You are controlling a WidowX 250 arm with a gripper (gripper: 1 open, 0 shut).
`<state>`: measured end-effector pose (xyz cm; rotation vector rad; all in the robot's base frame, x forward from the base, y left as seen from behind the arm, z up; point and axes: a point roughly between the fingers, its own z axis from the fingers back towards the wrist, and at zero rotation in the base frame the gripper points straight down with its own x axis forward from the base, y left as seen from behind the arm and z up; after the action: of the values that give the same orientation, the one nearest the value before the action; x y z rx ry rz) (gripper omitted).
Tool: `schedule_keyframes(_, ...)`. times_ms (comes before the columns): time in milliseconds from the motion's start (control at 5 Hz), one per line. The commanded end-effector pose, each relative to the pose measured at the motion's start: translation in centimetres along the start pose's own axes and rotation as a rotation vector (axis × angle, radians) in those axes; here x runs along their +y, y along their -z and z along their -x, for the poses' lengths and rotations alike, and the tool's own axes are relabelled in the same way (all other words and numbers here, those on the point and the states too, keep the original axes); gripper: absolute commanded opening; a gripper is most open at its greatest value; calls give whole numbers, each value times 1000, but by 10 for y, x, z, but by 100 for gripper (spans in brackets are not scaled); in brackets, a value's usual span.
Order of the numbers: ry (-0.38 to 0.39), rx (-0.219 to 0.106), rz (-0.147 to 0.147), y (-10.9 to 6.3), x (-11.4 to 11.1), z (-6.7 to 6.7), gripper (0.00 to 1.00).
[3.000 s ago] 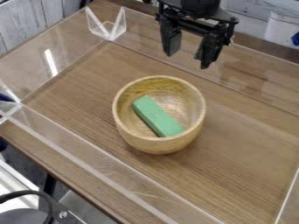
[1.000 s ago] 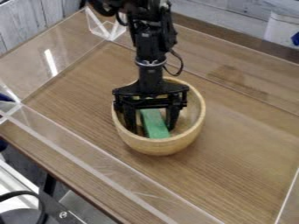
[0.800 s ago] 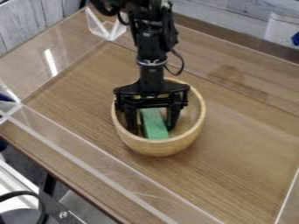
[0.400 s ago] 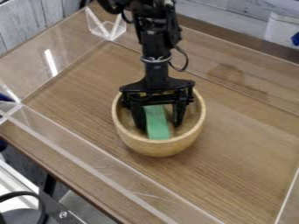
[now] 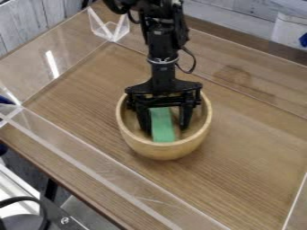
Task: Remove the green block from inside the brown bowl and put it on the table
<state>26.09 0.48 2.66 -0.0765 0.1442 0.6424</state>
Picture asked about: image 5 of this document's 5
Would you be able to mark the green rectangular block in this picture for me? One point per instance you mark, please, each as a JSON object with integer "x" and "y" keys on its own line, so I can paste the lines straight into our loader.
{"x": 161, "y": 128}

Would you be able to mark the black chair at corner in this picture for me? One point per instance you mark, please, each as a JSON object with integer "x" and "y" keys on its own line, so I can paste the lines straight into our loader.
{"x": 50, "y": 216}

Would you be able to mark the white container in background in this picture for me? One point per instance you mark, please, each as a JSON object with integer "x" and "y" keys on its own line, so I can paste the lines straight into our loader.
{"x": 289, "y": 27}

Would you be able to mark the black table leg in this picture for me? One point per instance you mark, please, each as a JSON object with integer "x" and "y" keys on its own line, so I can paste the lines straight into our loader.
{"x": 50, "y": 189}

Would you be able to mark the blue object at right edge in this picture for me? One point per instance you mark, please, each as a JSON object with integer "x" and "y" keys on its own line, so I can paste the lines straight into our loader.
{"x": 303, "y": 40}

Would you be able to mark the brown wooden bowl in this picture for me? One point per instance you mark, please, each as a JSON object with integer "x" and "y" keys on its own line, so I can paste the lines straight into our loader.
{"x": 186, "y": 139}

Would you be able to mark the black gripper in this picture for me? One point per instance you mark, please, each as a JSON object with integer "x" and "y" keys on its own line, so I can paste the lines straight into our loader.
{"x": 162, "y": 91}

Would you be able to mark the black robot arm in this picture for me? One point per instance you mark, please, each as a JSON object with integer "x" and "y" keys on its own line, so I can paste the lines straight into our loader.
{"x": 160, "y": 19}

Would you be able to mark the clear acrylic enclosure wall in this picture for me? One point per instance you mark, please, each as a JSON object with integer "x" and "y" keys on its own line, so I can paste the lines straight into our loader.
{"x": 234, "y": 184}

